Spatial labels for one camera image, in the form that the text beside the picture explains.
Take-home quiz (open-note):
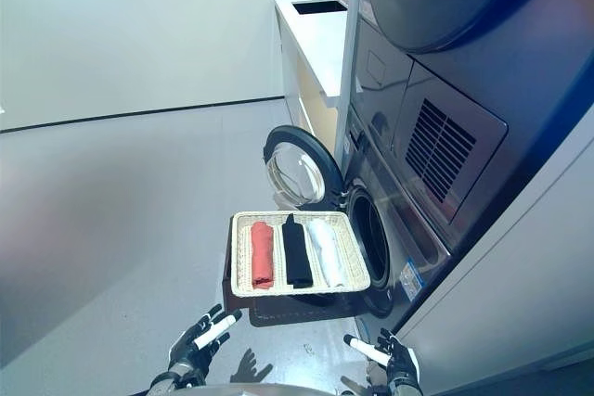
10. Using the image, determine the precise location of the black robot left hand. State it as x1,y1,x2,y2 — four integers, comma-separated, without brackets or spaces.
167,303,243,390

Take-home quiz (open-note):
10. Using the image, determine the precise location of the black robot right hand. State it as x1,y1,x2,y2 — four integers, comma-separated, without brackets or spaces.
342,327,422,389

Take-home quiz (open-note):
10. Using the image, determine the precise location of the red cloth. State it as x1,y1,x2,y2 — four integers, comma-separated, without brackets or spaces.
250,222,275,290

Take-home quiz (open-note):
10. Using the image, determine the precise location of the white cloth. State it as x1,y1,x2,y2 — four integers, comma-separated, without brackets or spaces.
307,218,347,289

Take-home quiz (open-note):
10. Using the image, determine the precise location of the black cloth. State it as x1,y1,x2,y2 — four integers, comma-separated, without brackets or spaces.
281,213,315,289

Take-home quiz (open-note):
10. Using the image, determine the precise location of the grey washing machine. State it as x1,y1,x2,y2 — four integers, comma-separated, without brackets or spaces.
341,106,454,321

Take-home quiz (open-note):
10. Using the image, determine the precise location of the round glass washing machine door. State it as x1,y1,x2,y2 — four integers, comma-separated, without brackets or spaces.
263,125,347,211

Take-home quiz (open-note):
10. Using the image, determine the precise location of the dark brown stool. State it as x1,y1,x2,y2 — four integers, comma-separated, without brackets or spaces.
221,240,358,328

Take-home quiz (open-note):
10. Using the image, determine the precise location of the white wicker basket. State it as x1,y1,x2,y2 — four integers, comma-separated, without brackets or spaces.
230,210,371,299

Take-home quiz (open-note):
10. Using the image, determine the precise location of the white counter cabinet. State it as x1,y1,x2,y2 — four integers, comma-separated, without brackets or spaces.
273,0,350,156

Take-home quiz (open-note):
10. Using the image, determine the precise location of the black counter sink basin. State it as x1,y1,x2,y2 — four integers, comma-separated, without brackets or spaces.
291,0,348,16

